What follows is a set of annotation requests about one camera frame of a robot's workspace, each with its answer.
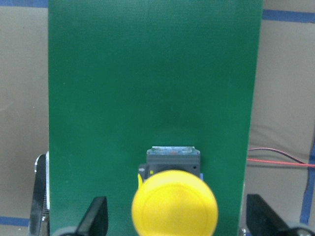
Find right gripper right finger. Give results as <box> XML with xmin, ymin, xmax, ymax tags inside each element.
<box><xmin>246</xmin><ymin>194</ymin><xmax>289</xmax><ymax>236</ymax></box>

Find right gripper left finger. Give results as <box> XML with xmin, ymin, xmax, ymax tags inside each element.
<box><xmin>76</xmin><ymin>196</ymin><xmax>108</xmax><ymax>236</ymax></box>

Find yellow mushroom push button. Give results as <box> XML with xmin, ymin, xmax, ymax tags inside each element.
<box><xmin>131</xmin><ymin>146</ymin><xmax>219</xmax><ymax>236</ymax></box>

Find green conveyor belt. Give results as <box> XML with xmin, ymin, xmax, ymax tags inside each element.
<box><xmin>48</xmin><ymin>0</ymin><xmax>263</xmax><ymax>236</ymax></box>

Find red black conveyor wires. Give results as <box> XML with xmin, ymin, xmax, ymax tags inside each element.
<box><xmin>247</xmin><ymin>147</ymin><xmax>315</xmax><ymax>168</ymax></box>

